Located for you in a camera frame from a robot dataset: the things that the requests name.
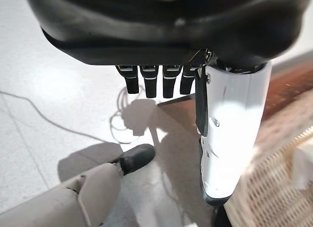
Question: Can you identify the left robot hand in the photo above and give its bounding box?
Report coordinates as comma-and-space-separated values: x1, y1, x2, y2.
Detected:
24, 0, 309, 207

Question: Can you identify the white cloth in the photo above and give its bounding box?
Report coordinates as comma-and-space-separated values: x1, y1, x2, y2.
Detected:
292, 136, 313, 191

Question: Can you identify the dark brown wooden stool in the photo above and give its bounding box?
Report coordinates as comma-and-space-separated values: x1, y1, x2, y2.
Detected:
156, 53, 313, 149

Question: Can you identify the left robot leg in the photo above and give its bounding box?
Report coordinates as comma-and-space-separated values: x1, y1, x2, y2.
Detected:
0, 143, 156, 227

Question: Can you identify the cream wicker basket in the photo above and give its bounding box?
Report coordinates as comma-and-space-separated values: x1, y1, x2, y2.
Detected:
224, 124, 313, 227

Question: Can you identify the thin floor cable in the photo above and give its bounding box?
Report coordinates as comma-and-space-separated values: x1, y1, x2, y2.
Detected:
0, 90, 106, 142

